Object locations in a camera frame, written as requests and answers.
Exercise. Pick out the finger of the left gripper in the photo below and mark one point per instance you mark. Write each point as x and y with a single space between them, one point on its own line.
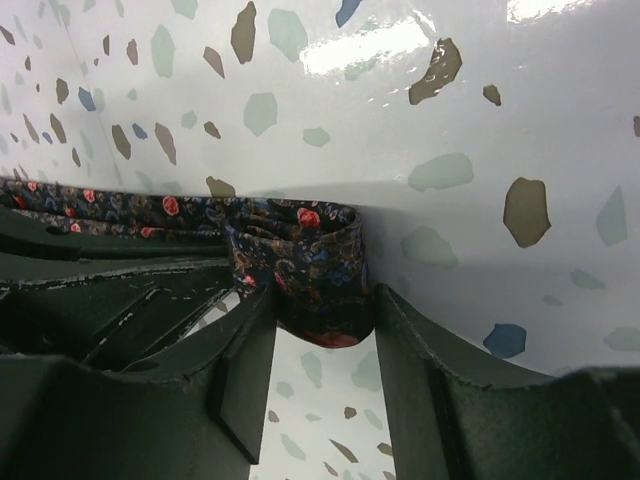
27 237
109 324

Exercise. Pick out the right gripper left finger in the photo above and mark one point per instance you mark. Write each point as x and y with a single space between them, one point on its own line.
192 411

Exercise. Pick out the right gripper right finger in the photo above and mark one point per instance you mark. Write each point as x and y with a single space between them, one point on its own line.
457 412

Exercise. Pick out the navy floral paisley tie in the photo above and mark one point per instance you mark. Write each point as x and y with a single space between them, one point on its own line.
313 250

